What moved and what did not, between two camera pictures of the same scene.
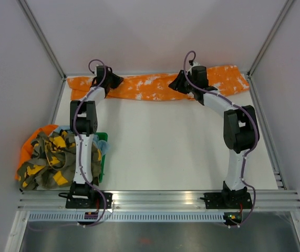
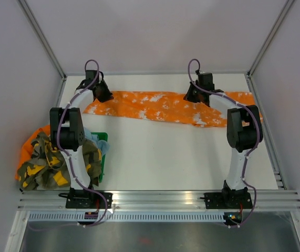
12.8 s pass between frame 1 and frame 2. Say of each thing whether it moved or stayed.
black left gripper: moved
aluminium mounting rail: stayed
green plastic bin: stayed
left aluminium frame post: stayed
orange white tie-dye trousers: moved
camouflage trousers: stayed
